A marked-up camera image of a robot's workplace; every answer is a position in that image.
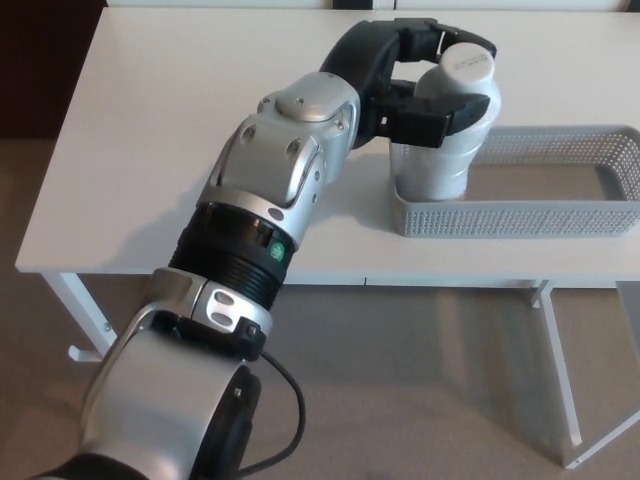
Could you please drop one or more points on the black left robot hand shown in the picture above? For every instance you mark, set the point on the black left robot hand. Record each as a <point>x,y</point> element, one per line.
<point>357,50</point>

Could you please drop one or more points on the white plastic bottle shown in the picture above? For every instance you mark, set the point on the white plastic bottle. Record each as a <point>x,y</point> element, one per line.
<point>450,167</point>

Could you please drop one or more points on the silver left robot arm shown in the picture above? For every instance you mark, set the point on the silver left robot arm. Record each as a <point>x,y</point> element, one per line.
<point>270,160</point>

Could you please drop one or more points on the white desk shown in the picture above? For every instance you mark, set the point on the white desk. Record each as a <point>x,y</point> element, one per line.
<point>150,125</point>

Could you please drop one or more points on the white desk hook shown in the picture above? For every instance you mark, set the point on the white desk hook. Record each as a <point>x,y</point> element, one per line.
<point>82,354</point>

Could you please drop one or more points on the grey perforated plastic basket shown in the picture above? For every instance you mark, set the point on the grey perforated plastic basket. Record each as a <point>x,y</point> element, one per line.
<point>525,220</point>

